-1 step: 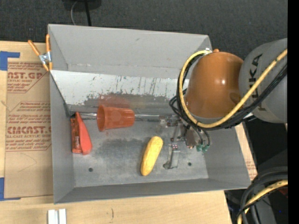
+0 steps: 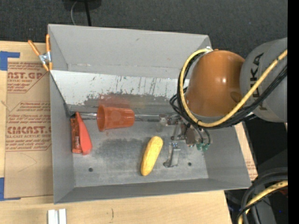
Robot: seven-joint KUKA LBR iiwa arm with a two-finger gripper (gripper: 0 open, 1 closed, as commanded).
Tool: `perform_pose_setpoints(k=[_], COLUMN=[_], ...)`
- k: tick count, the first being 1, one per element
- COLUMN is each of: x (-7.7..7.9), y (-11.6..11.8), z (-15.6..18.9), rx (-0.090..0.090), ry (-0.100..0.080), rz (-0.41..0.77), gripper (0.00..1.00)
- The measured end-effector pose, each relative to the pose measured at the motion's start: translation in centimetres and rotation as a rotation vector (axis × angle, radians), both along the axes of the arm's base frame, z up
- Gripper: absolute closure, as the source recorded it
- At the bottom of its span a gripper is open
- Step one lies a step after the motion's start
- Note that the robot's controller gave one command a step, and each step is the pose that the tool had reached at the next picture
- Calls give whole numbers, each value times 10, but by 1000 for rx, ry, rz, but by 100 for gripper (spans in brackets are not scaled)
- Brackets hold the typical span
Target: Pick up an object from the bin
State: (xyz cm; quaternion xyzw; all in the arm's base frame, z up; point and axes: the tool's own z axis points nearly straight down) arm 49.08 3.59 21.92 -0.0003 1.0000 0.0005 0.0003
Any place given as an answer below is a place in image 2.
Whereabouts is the yellow toy corn cob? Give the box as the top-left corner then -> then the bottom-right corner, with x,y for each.
140,136 -> 164,176

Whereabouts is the brown cardboard board red print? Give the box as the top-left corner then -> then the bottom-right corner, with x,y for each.
0,40 -> 259,202

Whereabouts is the orange plastic cup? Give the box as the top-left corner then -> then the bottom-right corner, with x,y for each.
96,104 -> 135,132

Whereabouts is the grey metal bin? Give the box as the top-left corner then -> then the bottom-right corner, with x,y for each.
47,24 -> 252,204

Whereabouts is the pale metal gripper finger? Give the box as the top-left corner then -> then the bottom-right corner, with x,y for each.
163,141 -> 182,168
156,113 -> 175,133

